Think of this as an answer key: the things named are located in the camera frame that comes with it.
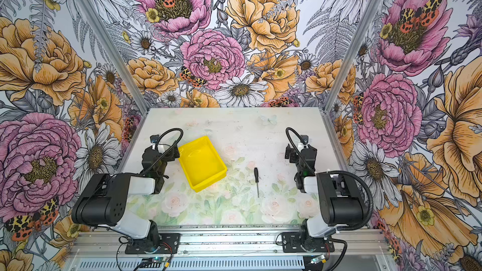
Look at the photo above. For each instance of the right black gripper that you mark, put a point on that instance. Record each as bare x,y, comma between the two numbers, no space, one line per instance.
292,152

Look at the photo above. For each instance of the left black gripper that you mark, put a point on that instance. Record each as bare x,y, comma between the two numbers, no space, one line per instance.
170,154

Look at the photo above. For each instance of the black handled screwdriver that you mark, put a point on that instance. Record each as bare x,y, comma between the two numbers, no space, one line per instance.
256,177

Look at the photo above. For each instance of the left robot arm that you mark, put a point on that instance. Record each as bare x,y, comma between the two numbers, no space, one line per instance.
103,202

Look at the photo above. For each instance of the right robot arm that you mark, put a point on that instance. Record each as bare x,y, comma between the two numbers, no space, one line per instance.
345,200

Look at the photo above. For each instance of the yellow plastic bin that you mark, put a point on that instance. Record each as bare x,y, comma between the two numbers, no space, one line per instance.
201,163

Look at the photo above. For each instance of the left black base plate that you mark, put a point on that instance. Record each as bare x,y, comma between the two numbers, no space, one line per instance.
166,243

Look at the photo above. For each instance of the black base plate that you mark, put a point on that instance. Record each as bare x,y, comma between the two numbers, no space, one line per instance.
166,243
294,242

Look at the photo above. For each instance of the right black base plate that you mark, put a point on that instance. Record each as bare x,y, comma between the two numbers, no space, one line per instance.
294,242

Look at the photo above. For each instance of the aluminium front rail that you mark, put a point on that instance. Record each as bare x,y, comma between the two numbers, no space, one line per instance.
240,240

